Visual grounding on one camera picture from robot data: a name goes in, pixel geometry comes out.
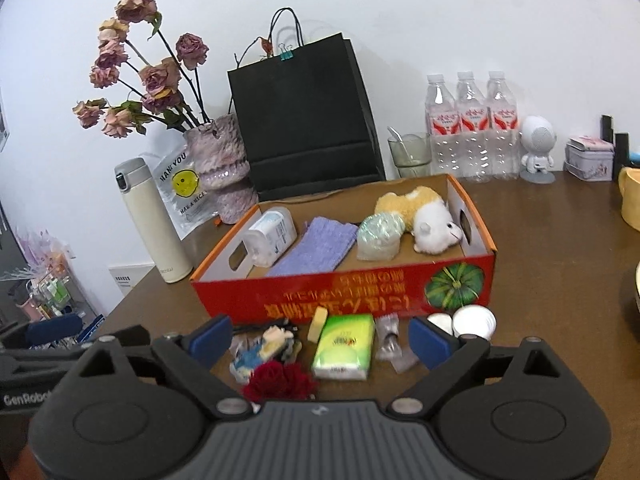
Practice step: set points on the purple knitted cloth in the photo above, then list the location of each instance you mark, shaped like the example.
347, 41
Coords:
323, 247

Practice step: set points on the black lipstick tube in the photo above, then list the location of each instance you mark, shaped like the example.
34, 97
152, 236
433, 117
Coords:
606, 129

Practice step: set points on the white wall socket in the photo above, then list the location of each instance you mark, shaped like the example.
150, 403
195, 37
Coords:
126, 276

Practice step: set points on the green glass cup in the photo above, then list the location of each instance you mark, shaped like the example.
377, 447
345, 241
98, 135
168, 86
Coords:
418, 163

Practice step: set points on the black paper bag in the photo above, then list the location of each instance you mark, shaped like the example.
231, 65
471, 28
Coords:
306, 123

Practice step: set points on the right water bottle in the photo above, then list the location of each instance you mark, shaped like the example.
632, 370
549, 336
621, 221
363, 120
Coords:
503, 115

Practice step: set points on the smiley face plastic bag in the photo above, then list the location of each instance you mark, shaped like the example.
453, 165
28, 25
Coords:
186, 201

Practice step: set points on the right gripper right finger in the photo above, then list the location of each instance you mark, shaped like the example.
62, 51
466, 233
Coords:
452, 364

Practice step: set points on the small grey tin box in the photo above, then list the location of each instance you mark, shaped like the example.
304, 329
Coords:
589, 159

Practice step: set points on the white plastic jar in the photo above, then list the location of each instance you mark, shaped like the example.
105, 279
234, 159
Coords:
268, 238

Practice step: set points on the middle water bottle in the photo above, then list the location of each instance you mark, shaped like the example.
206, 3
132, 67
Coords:
474, 123

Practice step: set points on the pink marbled ceramic vase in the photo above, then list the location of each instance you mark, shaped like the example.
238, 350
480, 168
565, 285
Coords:
220, 161

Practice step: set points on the red artificial rose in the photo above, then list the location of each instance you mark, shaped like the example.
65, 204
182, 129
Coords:
275, 381

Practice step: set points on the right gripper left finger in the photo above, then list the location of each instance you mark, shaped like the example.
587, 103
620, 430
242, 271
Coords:
185, 361

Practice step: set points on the clear spoon in cup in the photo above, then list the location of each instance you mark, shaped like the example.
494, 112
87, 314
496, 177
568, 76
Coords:
397, 145

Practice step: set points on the teal binder clip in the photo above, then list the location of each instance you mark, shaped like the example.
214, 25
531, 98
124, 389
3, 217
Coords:
285, 52

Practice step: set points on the green tissue pack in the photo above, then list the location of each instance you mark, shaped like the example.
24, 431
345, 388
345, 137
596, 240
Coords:
344, 348

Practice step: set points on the white astronaut figurine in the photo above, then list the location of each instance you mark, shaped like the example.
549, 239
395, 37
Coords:
538, 139

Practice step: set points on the left water bottle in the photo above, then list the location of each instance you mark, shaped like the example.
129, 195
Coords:
443, 125

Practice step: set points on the yellow white plush toy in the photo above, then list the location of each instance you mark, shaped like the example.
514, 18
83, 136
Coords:
426, 217

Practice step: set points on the white bottle cap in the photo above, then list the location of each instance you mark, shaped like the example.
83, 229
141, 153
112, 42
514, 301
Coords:
474, 320

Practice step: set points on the dried pink rose bouquet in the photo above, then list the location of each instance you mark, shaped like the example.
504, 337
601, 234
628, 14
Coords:
168, 91

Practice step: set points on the clear candy wrapper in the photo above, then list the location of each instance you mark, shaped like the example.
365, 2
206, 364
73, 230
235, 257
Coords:
387, 329

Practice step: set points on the yellow mug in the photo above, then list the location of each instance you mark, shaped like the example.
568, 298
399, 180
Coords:
629, 185

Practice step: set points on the cream thermos bottle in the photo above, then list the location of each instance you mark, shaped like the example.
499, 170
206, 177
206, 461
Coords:
148, 212

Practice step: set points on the water bottle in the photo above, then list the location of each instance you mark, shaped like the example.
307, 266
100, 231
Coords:
474, 123
443, 125
503, 115

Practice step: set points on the red cardboard box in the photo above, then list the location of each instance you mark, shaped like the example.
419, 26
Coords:
410, 284

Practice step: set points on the blue cartoon pouch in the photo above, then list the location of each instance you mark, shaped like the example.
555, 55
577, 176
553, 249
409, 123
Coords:
274, 344

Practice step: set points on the iridescent wrapped bundle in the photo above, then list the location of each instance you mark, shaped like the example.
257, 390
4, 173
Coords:
379, 235

